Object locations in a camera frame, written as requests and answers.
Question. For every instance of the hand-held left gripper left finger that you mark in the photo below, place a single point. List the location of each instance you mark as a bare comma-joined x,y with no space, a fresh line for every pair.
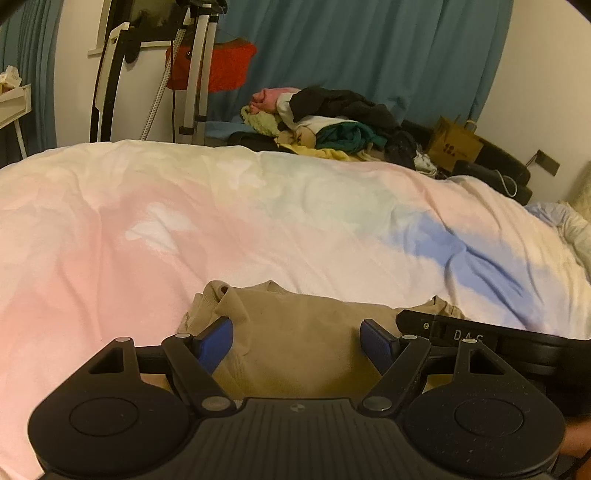
217,339

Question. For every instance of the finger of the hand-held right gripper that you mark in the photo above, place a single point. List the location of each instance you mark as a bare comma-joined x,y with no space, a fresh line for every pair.
443,330

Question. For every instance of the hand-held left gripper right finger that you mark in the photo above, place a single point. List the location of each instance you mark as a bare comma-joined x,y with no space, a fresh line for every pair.
376,341

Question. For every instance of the beige garment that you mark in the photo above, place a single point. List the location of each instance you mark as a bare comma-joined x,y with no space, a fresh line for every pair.
300,337

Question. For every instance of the person's right forearm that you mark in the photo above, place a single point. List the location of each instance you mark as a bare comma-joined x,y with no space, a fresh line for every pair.
578,436

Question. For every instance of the pile of clothes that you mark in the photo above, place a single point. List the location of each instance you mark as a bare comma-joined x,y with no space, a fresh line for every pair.
337,124

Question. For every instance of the pastel cloud print duvet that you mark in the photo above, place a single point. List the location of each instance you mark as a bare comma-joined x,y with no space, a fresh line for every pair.
184,207

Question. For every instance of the white fluffy pillow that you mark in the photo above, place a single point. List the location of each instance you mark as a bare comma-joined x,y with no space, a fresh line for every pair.
579,217

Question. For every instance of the black bag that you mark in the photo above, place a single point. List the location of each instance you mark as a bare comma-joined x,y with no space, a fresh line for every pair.
494,161

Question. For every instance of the brown paper bag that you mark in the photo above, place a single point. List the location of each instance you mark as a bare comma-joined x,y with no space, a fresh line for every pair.
455,141

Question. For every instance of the red cloth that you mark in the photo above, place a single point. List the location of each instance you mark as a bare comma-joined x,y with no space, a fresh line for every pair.
226,64

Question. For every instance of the teal curtain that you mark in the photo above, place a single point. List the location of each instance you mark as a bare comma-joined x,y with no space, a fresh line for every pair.
27,60
369,50

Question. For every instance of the black and white stand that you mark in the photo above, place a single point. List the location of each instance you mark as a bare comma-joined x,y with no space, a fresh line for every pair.
111,69

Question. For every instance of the white shelf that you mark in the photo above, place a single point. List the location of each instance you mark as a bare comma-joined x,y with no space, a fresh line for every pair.
14,101

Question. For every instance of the wall socket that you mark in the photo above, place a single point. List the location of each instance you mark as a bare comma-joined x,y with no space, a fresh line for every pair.
544,162

